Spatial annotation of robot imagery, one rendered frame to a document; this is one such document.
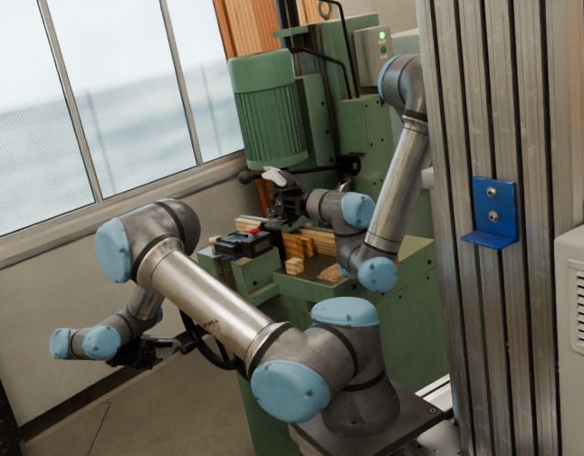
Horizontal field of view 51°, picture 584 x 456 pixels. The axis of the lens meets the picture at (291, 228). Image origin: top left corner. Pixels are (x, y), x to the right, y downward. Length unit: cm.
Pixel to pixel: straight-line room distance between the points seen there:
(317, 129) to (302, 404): 98
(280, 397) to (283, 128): 87
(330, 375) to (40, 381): 212
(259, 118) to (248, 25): 171
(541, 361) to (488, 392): 15
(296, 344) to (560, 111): 52
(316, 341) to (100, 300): 209
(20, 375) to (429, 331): 176
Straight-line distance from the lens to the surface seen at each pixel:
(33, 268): 285
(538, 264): 92
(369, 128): 176
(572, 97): 82
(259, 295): 165
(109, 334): 150
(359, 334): 107
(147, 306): 149
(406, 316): 196
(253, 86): 166
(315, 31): 180
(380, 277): 124
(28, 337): 291
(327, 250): 173
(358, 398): 114
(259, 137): 168
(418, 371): 209
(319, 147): 179
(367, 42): 182
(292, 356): 99
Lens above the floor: 154
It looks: 18 degrees down
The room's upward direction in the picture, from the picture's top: 10 degrees counter-clockwise
